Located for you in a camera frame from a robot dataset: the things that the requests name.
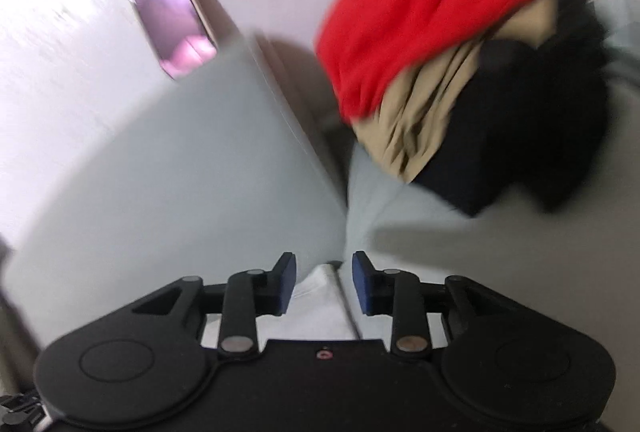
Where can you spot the folded red garment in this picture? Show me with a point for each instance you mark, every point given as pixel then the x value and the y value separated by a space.
pixel 415 12

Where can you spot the smartphone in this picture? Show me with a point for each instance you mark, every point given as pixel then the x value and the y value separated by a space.
pixel 170 22

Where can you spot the folded black garment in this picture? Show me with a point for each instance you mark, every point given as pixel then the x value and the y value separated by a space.
pixel 525 137

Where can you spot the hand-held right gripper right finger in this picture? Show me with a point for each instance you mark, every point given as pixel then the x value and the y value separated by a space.
pixel 361 284

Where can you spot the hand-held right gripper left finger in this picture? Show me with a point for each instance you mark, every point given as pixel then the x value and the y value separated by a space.
pixel 286 284

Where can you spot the folded tan garment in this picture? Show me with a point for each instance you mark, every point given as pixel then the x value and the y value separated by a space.
pixel 425 122

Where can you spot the light grey garment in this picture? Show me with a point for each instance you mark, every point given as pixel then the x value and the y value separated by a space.
pixel 200 192

